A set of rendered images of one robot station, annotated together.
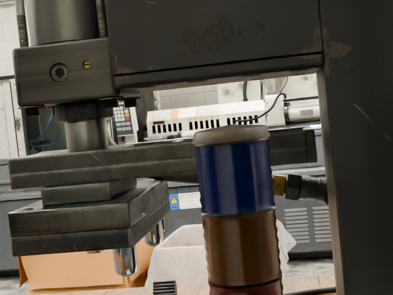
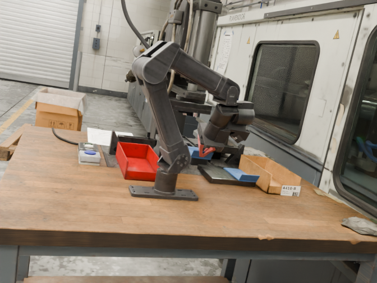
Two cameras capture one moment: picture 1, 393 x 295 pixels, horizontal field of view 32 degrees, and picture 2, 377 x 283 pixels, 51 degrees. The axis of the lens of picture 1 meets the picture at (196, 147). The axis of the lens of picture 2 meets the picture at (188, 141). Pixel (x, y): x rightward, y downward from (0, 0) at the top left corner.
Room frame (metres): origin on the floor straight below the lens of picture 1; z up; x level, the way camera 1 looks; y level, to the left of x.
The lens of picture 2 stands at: (1.28, 1.48, 1.29)
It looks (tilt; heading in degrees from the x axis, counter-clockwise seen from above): 11 degrees down; 243
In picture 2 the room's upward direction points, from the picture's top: 10 degrees clockwise
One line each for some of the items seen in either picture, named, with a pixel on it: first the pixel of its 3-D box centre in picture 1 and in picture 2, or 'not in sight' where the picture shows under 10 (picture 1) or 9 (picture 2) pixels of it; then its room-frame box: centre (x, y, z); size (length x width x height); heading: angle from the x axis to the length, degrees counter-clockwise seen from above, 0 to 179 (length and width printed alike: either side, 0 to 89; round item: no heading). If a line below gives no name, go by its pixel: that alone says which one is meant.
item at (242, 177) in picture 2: not in sight; (240, 172); (0.46, 0.32, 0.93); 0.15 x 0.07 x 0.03; 84
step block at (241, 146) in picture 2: not in sight; (234, 153); (0.36, 0.10, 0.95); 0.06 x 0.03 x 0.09; 172
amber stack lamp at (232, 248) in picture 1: (241, 243); not in sight; (0.34, -0.02, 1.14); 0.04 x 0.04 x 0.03
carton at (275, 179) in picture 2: not in sight; (267, 175); (0.35, 0.33, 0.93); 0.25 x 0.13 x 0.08; 82
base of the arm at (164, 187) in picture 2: not in sight; (165, 182); (0.82, 0.47, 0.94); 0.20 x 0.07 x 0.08; 172
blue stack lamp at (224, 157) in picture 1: (234, 174); not in sight; (0.34, -0.02, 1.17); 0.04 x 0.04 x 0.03
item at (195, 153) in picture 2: not in sight; (196, 149); (0.65, 0.30, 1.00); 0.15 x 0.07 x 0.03; 82
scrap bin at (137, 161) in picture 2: not in sight; (138, 160); (0.83, 0.23, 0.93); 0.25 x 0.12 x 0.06; 82
